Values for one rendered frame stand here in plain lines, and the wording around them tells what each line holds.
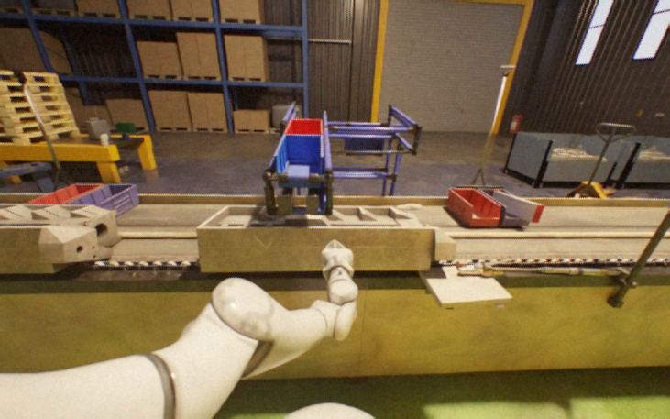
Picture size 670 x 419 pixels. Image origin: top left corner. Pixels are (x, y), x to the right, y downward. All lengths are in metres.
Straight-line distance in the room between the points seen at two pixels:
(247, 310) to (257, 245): 0.80
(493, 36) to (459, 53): 1.32
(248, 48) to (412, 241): 9.43
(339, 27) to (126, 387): 11.44
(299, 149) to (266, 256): 0.49
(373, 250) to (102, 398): 1.01
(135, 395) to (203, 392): 0.05
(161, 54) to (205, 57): 1.36
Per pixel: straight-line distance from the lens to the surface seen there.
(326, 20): 11.54
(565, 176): 6.23
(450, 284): 1.24
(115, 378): 0.25
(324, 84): 11.29
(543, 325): 1.83
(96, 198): 2.25
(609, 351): 2.28
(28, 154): 6.20
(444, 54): 12.23
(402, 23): 11.82
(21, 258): 1.64
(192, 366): 0.28
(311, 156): 1.21
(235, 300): 0.35
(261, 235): 1.11
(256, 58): 10.07
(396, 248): 1.16
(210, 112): 10.56
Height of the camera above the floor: 1.53
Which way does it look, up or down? 25 degrees down
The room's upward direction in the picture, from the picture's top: 2 degrees clockwise
